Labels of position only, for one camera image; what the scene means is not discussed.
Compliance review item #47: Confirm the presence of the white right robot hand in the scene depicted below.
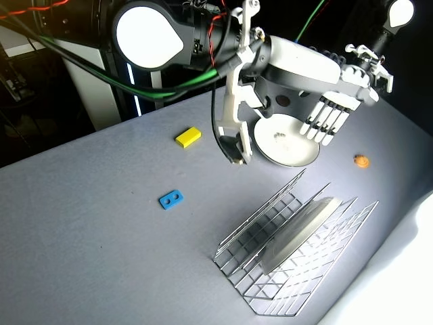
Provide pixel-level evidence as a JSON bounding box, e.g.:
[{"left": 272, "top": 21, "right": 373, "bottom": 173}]
[{"left": 252, "top": 35, "right": 380, "bottom": 147}]

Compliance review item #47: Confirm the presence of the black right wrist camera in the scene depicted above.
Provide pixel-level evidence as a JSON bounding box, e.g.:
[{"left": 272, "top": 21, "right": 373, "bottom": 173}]
[{"left": 219, "top": 133, "right": 253, "bottom": 167}]

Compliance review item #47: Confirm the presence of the blue light strip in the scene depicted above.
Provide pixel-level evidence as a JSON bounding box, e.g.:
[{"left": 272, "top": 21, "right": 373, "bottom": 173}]
[{"left": 127, "top": 62, "right": 142, "bottom": 118}]

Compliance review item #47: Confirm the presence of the thin red wire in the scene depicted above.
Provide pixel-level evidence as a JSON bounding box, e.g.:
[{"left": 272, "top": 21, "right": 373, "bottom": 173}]
[{"left": 0, "top": 0, "right": 70, "bottom": 20}]

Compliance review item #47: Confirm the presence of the blue block with two holes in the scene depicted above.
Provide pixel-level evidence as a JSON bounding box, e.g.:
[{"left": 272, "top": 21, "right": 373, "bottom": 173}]
[{"left": 158, "top": 189, "right": 186, "bottom": 211}]

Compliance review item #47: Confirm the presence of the yellow rectangular block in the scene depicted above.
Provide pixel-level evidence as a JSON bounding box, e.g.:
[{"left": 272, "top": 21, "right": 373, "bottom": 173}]
[{"left": 175, "top": 127, "right": 202, "bottom": 149}]

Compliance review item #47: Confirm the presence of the thick green cable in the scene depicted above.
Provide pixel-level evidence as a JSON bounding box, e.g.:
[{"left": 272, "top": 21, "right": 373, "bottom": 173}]
[{"left": 30, "top": 32, "right": 221, "bottom": 102}]

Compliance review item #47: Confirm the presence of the silver wire dish rack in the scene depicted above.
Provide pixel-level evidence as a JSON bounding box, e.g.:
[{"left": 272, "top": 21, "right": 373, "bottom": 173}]
[{"left": 212, "top": 168, "right": 380, "bottom": 318}]

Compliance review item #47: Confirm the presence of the white plate with dark rim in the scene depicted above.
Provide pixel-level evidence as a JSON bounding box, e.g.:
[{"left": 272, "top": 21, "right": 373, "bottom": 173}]
[
  {"left": 253, "top": 113, "right": 321, "bottom": 169},
  {"left": 262, "top": 196, "right": 344, "bottom": 275}
]

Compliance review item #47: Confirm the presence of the black camera cable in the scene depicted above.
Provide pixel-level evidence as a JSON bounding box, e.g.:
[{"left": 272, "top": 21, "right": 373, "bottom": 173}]
[{"left": 210, "top": 81, "right": 237, "bottom": 163}]

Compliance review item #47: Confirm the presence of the thick black cable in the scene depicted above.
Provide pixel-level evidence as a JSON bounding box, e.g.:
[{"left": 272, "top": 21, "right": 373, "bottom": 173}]
[{"left": 0, "top": 16, "right": 237, "bottom": 102}]

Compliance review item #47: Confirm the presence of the thin green wire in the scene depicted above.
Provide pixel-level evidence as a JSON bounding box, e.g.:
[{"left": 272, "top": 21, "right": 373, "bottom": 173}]
[{"left": 296, "top": 0, "right": 327, "bottom": 41}]

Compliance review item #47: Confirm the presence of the white robot torso column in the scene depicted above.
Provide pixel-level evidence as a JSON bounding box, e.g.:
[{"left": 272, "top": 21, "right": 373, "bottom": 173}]
[{"left": 52, "top": 37, "right": 163, "bottom": 131}]

